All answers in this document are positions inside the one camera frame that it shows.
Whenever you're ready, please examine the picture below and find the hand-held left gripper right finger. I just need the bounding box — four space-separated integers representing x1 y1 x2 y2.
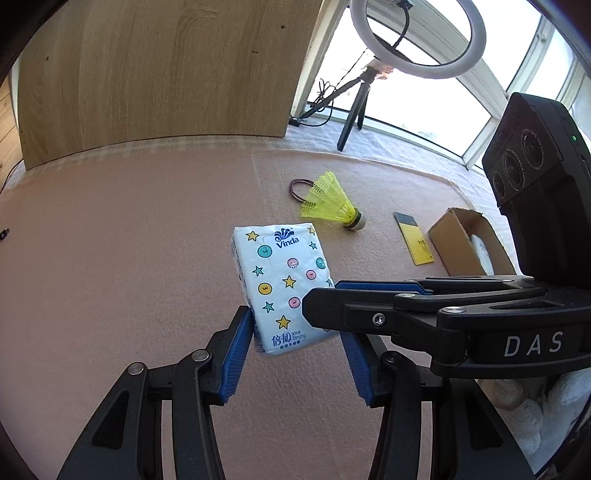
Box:
339 332 532 480

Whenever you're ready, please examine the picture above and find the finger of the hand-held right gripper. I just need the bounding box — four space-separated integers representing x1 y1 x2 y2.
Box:
301 286 555 358
335 275 536 296

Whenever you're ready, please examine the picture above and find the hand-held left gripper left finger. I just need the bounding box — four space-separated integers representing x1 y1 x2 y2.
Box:
55 305 254 480

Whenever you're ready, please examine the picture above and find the cardboard box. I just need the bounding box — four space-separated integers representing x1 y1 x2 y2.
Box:
427 208 518 278

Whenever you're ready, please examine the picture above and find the star patterned tissue packet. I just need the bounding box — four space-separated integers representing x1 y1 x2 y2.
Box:
229 222 340 358

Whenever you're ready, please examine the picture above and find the person's right hand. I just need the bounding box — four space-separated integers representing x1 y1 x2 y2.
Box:
480 369 591 467

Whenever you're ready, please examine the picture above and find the yellow notepad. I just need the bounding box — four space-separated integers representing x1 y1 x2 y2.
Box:
393 211 435 266

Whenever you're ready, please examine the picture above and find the yellow plastic shuttlecock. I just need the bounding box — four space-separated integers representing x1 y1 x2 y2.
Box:
300 171 365 230

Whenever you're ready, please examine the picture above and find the white checked cloth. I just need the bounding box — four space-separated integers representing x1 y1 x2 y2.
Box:
14 115 506 213

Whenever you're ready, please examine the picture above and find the pink fleece blanket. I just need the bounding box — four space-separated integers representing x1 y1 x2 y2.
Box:
0 134 518 480

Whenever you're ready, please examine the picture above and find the black mini tripod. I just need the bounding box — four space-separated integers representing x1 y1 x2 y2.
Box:
300 76 375 152

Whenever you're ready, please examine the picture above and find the crumpled pink wrapper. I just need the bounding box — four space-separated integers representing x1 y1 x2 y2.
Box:
365 58 393 79

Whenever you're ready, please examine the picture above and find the black gooseneck phone holder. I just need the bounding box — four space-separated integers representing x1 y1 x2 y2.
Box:
392 0 414 47

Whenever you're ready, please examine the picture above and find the large light wooden board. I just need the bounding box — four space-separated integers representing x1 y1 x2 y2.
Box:
9 0 326 169

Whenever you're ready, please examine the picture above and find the wooden plank panel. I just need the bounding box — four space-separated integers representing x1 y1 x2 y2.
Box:
0 83 24 185

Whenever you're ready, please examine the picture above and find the brown hair tie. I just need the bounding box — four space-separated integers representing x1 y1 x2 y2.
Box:
290 179 324 203

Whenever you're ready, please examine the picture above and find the white window frame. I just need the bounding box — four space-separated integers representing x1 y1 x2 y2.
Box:
291 0 591 171

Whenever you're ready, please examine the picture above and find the white ring light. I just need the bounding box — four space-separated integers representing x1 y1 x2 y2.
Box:
350 0 486 79

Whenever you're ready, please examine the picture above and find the black ring light cable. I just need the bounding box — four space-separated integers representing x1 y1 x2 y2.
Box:
316 51 365 125

